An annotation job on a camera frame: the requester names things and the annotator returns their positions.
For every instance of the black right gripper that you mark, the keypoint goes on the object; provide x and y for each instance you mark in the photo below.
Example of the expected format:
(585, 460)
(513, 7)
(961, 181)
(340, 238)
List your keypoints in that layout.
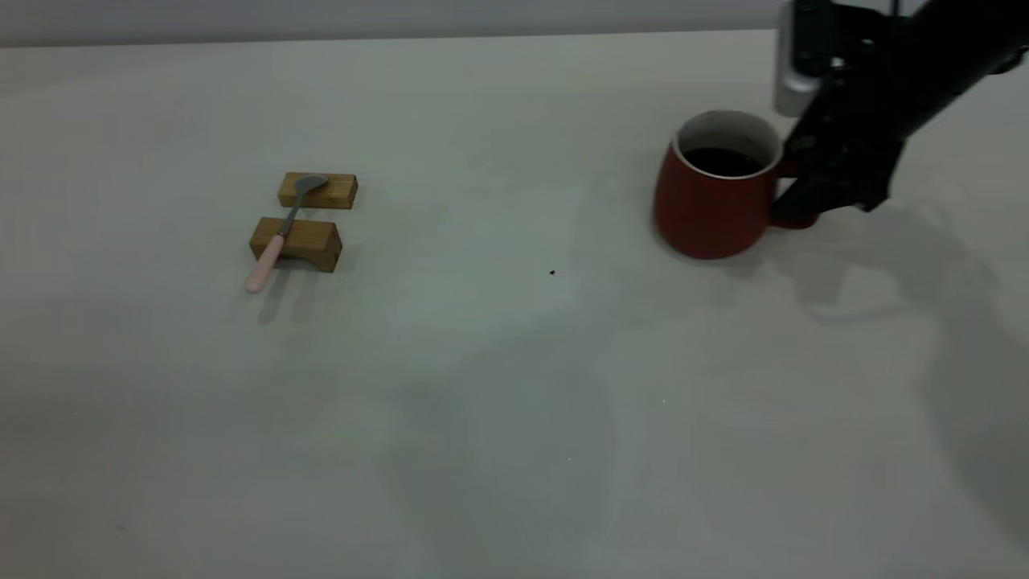
(864, 96)

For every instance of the red ceramic mug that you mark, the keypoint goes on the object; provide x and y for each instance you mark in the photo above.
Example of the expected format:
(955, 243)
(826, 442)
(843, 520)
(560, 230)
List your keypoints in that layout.
(707, 213)

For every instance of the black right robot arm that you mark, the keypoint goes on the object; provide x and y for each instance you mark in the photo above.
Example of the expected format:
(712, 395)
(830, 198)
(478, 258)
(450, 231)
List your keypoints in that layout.
(965, 48)

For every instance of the dark coffee liquid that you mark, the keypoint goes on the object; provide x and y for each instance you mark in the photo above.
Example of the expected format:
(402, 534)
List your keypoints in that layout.
(722, 162)

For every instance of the flat wooden block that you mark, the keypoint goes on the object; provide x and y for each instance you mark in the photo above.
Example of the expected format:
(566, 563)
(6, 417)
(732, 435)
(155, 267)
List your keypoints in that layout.
(336, 193)

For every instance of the arched wooden block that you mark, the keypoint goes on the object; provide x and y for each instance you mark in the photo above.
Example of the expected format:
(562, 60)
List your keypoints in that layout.
(312, 240)

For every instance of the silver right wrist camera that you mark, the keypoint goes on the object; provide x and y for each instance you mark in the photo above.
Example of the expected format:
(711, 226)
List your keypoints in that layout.
(796, 72)

